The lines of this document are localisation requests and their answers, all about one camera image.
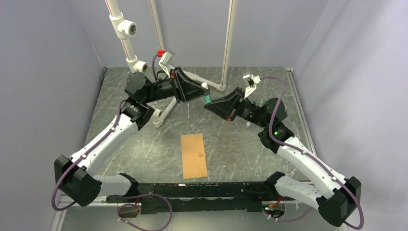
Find brown paper envelope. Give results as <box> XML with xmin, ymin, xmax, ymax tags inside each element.
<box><xmin>181</xmin><ymin>133</ymin><xmax>208</xmax><ymax>180</ymax></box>

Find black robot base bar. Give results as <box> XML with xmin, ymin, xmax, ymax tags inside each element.
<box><xmin>107</xmin><ymin>172</ymin><xmax>284</xmax><ymax>215</ymax></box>

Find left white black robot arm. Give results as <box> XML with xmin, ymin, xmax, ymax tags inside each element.
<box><xmin>51</xmin><ymin>67</ymin><xmax>210</xmax><ymax>211</ymax></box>

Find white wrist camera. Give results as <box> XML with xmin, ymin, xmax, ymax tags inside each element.
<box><xmin>157</xmin><ymin>50</ymin><xmax>175</xmax><ymax>77</ymax></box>
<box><xmin>242</xmin><ymin>73</ymin><xmax>261</xmax><ymax>99</ymax></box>

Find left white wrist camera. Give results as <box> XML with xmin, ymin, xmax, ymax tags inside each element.
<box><xmin>157</xmin><ymin>50</ymin><xmax>175</xmax><ymax>77</ymax></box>

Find white PVC pipe frame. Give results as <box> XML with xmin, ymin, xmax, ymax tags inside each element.
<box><xmin>104</xmin><ymin>0</ymin><xmax>237</xmax><ymax>128</ymax></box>

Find green white glue stick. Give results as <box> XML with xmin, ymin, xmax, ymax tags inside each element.
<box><xmin>201</xmin><ymin>82</ymin><xmax>211</xmax><ymax>104</ymax></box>

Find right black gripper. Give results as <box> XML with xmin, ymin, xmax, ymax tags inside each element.
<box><xmin>204</xmin><ymin>87</ymin><xmax>269</xmax><ymax>128</ymax></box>

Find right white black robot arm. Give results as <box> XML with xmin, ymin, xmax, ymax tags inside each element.
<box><xmin>204</xmin><ymin>88</ymin><xmax>364</xmax><ymax>230</ymax></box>

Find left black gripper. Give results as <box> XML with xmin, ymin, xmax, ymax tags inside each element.
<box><xmin>143</xmin><ymin>67</ymin><xmax>210</xmax><ymax>104</ymax></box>

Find aluminium rail frame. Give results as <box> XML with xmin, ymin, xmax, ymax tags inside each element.
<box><xmin>50</xmin><ymin>67</ymin><xmax>350</xmax><ymax>231</ymax></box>

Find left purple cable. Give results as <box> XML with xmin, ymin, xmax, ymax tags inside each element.
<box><xmin>51</xmin><ymin>52</ymin><xmax>173</xmax><ymax>231</ymax></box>

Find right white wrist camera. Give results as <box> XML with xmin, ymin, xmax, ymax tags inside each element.
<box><xmin>242</xmin><ymin>73</ymin><xmax>261</xmax><ymax>99</ymax></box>

